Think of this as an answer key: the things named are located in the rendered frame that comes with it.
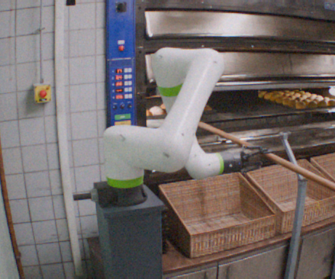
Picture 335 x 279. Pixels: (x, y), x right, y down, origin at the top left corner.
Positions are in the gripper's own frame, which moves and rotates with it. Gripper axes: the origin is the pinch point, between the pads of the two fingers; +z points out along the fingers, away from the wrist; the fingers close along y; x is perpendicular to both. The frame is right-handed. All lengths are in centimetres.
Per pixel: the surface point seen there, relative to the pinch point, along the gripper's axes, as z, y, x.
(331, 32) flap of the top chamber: 118, -60, -74
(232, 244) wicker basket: 1, 59, -27
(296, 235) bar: 39, 59, -15
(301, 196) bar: 39, 34, -15
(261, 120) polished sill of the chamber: 50, 3, -75
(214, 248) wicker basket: -11, 58, -27
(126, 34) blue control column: -41, -54, -73
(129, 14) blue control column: -39, -65, -73
